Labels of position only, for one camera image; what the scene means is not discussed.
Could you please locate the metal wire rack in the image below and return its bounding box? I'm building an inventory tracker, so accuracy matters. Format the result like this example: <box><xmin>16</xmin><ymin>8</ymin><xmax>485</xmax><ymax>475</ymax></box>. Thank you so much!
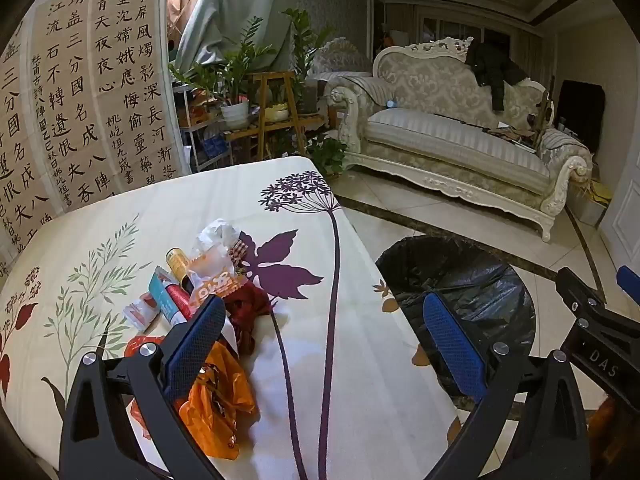
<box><xmin>172</xmin><ymin>82</ymin><xmax>236</xmax><ymax>173</ymax></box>

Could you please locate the wooden plant stand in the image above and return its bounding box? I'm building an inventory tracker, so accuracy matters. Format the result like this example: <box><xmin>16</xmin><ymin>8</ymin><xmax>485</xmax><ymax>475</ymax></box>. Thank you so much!
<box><xmin>225</xmin><ymin>71</ymin><xmax>326</xmax><ymax>163</ymax></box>

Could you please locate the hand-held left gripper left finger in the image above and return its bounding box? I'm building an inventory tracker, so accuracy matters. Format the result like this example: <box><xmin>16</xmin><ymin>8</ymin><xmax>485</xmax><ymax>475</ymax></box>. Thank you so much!
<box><xmin>59</xmin><ymin>296</ymin><xmax>227</xmax><ymax>480</ymax></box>

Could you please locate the dark red wrapper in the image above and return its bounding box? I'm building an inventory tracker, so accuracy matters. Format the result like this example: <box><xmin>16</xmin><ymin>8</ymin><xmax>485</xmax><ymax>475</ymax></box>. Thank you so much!
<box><xmin>222</xmin><ymin>285</ymin><xmax>273</xmax><ymax>361</ymax></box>

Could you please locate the floral tablecloth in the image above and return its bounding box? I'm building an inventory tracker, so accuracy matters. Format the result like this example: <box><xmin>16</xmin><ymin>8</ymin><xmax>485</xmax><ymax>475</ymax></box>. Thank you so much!
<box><xmin>0</xmin><ymin>156</ymin><xmax>463</xmax><ymax>480</ymax></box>

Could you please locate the calligraphy wall hanging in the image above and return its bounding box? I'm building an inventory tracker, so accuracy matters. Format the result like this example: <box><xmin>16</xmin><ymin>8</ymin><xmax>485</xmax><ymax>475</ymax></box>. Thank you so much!
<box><xmin>0</xmin><ymin>0</ymin><xmax>178</xmax><ymax>281</ymax></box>

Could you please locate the grey-green curtain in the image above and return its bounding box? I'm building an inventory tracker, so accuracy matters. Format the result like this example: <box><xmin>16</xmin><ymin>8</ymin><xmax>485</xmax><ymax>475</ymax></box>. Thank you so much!
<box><xmin>175</xmin><ymin>0</ymin><xmax>306</xmax><ymax>71</ymax></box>

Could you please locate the ornate cream sofa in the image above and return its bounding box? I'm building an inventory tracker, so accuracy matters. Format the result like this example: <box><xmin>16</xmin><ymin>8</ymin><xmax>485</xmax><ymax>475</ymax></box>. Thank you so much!
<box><xmin>325</xmin><ymin>36</ymin><xmax>593</xmax><ymax>243</ymax></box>

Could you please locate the yellow label bottle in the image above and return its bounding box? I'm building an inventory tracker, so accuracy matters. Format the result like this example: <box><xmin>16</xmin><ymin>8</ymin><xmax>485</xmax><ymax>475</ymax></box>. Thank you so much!
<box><xmin>166</xmin><ymin>247</ymin><xmax>193</xmax><ymax>291</ymax></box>

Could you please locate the red plastic bag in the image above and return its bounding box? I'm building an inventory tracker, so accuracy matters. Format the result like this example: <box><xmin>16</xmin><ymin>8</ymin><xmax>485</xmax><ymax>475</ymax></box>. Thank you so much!
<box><xmin>124</xmin><ymin>335</ymin><xmax>166</xmax><ymax>441</ymax></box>

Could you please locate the leafy green plant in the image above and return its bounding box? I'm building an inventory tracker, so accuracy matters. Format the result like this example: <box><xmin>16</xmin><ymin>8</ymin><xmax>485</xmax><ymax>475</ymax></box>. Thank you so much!
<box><xmin>170</xmin><ymin>16</ymin><xmax>281</xmax><ymax>111</ymax></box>

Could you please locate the pile of papers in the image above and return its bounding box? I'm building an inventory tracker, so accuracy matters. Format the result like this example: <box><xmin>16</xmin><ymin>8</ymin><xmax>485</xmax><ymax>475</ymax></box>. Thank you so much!
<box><xmin>482</xmin><ymin>122</ymin><xmax>538</xmax><ymax>148</ymax></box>

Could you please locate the white plant pot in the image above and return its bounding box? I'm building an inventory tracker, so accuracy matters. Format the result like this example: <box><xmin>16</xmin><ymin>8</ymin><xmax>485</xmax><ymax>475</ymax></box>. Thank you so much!
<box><xmin>220</xmin><ymin>101</ymin><xmax>250</xmax><ymax>128</ymax></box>

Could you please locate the black jacket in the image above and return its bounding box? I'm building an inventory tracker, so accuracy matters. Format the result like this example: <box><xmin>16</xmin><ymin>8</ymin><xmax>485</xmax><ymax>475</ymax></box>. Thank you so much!
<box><xmin>465</xmin><ymin>41</ymin><xmax>530</xmax><ymax>111</ymax></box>

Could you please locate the tall green plant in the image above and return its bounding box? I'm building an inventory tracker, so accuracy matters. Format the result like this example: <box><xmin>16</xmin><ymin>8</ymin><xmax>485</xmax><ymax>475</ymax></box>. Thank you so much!
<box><xmin>280</xmin><ymin>7</ymin><xmax>336</xmax><ymax>113</ymax></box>

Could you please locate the pothos plant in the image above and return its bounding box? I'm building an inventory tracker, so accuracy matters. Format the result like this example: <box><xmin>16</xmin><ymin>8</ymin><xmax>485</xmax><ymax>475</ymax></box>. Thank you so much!
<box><xmin>306</xmin><ymin>135</ymin><xmax>348</xmax><ymax>177</ymax></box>

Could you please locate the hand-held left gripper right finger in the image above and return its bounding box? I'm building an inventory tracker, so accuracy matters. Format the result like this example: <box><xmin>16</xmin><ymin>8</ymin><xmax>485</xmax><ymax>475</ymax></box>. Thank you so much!
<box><xmin>422</xmin><ymin>292</ymin><xmax>591</xmax><ymax>480</ymax></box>

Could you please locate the white door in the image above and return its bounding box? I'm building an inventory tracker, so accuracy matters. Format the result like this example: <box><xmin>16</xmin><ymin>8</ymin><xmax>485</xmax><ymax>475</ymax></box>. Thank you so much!
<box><xmin>600</xmin><ymin>135</ymin><xmax>640</xmax><ymax>286</ymax></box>

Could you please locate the orange plastic bag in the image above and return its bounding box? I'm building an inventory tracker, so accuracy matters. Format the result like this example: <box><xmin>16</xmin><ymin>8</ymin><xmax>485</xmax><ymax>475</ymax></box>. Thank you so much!
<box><xmin>177</xmin><ymin>340</ymin><xmax>260</xmax><ymax>460</ymax></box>

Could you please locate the white plastic bag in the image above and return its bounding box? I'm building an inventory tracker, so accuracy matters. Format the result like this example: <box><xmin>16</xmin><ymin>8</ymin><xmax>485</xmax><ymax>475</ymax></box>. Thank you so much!
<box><xmin>192</xmin><ymin>218</ymin><xmax>246</xmax><ymax>266</ymax></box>

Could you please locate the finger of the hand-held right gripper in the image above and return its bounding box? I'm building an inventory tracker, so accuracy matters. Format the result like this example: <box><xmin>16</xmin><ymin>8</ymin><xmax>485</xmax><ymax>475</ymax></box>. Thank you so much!
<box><xmin>555</xmin><ymin>266</ymin><xmax>640</xmax><ymax>397</ymax></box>
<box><xmin>616</xmin><ymin>265</ymin><xmax>640</xmax><ymax>307</ymax></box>

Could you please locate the orange and white snack wrapper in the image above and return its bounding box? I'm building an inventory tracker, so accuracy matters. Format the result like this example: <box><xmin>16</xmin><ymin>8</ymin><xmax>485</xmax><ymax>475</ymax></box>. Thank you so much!
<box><xmin>187</xmin><ymin>249</ymin><xmax>246</xmax><ymax>311</ymax></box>

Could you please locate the black bag lined bin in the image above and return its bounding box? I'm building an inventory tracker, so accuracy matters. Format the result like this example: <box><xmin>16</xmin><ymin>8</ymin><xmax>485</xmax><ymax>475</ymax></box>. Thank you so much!
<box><xmin>375</xmin><ymin>235</ymin><xmax>537</xmax><ymax>408</ymax></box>

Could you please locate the yellow bag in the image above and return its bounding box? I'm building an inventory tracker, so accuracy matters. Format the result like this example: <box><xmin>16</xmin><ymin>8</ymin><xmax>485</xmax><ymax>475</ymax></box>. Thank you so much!
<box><xmin>582</xmin><ymin>180</ymin><xmax>613</xmax><ymax>226</ymax></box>

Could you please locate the teal and red packet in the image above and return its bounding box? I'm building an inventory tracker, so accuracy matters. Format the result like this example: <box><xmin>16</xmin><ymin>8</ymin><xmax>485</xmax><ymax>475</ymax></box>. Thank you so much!
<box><xmin>148</xmin><ymin>266</ymin><xmax>193</xmax><ymax>326</ymax></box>

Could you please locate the small white pink packet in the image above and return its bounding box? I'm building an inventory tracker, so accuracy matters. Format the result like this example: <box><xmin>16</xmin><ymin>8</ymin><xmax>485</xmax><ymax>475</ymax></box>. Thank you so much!
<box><xmin>123</xmin><ymin>291</ymin><xmax>161</xmax><ymax>333</ymax></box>

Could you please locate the ornate cream armchair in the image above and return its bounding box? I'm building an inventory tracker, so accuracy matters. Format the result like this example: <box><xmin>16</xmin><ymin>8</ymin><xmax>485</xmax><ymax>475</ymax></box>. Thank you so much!
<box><xmin>307</xmin><ymin>36</ymin><xmax>373</xmax><ymax>81</ymax></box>

